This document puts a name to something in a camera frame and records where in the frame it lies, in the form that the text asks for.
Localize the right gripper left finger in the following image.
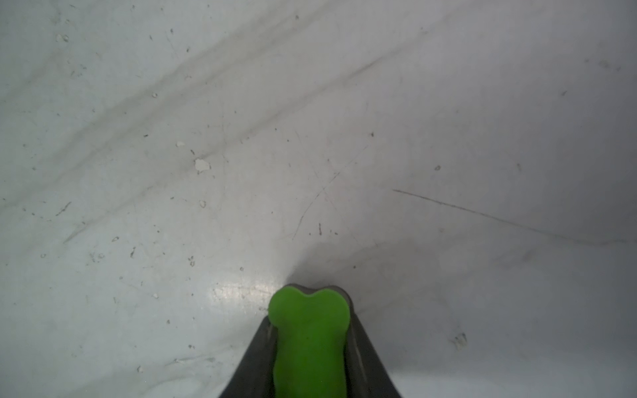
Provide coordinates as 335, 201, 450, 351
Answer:
219, 317, 277, 398

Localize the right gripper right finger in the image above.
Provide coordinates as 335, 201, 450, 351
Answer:
345, 314, 401, 398

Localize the green eraser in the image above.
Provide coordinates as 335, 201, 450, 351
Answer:
268, 286, 351, 398

